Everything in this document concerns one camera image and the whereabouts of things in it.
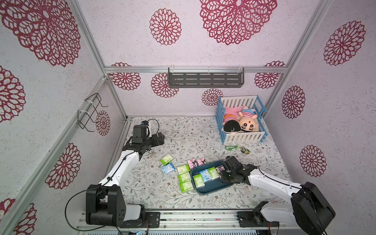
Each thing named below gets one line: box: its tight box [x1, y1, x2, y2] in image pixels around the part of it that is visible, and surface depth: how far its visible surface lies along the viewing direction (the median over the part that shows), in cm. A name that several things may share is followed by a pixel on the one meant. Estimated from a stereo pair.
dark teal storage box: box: [190, 160, 235, 195], surface depth 86 cm
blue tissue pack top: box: [199, 168, 212, 184], surface depth 87 cm
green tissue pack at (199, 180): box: [192, 173, 206, 188], surface depth 85 cm
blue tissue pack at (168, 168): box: [161, 163, 176, 175], surface depth 91 cm
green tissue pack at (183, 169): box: [176, 164, 191, 175], surface depth 91 cm
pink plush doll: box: [224, 105, 245, 119], surface depth 114 cm
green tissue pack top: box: [207, 166, 221, 181], surface depth 89 cm
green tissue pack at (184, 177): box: [177, 171, 192, 184], surface depth 87 cm
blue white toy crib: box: [214, 94, 269, 146], surface depth 105 cm
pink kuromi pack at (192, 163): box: [187, 158, 198, 171], surface depth 94 cm
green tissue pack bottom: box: [179, 179, 194, 194], surface depth 85 cm
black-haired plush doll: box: [221, 114, 242, 134], surface depth 102 cm
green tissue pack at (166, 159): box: [160, 153, 173, 166], surface depth 96 cm
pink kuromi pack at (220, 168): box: [215, 164, 226, 175], surface depth 90 cm
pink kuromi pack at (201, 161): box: [196, 157, 207, 166], surface depth 94 cm
